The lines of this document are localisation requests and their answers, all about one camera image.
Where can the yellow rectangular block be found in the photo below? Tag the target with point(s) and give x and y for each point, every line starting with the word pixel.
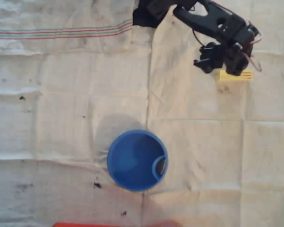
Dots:
pixel 246 76

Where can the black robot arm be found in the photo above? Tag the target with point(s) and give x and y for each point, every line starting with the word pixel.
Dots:
pixel 203 19

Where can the red object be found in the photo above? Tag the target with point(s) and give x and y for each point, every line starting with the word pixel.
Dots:
pixel 108 225

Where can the blue plastic cup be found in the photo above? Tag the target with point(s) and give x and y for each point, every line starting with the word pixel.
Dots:
pixel 132 163

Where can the white striped cloth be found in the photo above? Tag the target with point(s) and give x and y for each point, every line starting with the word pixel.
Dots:
pixel 61 118

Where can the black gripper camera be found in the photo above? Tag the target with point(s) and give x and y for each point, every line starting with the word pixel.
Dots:
pixel 210 56

